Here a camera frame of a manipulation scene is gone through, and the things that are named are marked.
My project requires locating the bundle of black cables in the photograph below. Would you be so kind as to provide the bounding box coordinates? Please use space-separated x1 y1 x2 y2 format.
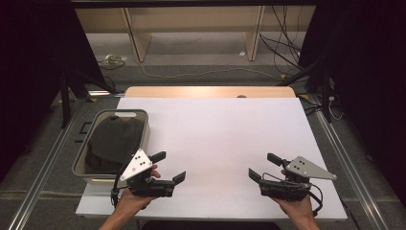
259 5 305 76

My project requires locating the black curtain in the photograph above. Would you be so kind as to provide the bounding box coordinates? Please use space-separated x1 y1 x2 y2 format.
300 0 406 205
0 0 106 183

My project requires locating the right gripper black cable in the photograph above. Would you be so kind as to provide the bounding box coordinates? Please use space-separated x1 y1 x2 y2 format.
306 183 324 219

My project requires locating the black tripod stand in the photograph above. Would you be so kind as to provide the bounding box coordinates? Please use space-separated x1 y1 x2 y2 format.
58 68 118 128
281 57 334 124

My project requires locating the dark grey skirt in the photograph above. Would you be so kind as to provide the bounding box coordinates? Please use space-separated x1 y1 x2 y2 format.
84 115 146 175

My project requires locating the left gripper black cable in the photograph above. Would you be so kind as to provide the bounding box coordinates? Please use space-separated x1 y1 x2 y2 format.
110 172 129 209

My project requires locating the person's right hand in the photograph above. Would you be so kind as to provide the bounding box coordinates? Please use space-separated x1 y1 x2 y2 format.
272 195 315 221

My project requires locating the aluminium floor rail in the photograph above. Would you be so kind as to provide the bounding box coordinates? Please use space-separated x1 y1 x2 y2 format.
8 99 84 230
307 95 391 230

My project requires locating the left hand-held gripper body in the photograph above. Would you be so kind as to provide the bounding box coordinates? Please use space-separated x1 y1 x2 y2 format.
119 148 176 198

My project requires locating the beige wooden shelf unit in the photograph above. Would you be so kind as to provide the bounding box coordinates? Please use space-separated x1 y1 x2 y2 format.
75 6 317 62

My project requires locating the person's dark lap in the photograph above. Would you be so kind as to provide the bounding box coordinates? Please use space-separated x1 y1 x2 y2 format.
140 219 282 230

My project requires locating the black overhead frame beam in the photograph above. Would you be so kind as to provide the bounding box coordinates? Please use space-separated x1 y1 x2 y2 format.
70 0 320 9

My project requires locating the beige basket with grey rim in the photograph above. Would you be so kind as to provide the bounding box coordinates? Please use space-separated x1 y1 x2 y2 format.
72 108 151 185

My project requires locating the coiled pale floor cable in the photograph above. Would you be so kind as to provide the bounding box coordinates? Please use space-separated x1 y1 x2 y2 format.
97 54 128 71

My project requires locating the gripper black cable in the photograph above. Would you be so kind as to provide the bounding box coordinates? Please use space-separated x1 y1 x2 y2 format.
306 183 324 219
110 172 129 209

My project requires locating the long white floor cable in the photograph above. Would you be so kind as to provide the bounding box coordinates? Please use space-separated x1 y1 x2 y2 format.
137 60 285 81

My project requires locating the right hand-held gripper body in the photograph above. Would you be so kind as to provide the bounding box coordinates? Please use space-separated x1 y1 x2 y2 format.
259 155 338 203

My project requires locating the person's left hand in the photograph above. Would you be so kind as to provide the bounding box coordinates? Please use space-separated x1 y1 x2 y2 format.
115 188 157 219

